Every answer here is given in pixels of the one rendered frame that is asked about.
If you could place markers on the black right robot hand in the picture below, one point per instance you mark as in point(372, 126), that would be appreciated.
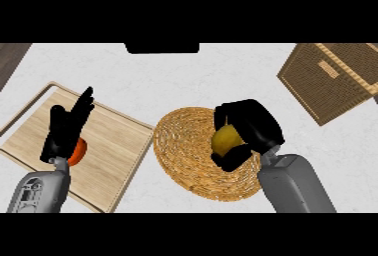
point(255, 126)

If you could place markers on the brown wicker basket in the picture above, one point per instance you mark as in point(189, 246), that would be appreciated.
point(329, 80)

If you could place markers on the black appliance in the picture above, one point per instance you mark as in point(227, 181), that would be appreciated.
point(162, 48)

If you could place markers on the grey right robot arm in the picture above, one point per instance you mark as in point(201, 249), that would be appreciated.
point(291, 183)

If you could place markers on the yellow lemon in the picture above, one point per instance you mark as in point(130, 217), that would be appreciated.
point(226, 140)

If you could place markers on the orange round fruit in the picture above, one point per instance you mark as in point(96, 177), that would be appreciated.
point(78, 151)

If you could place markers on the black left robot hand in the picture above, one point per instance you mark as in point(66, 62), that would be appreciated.
point(65, 133)

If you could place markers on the round woven straw placemat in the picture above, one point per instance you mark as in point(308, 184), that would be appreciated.
point(192, 160)

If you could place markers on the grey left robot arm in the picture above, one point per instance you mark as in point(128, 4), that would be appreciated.
point(41, 191)

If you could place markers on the dark brown wooden panel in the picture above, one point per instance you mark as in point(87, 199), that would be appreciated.
point(9, 60)

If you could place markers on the pale wooden cutting board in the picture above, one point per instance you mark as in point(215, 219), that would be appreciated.
point(97, 150)

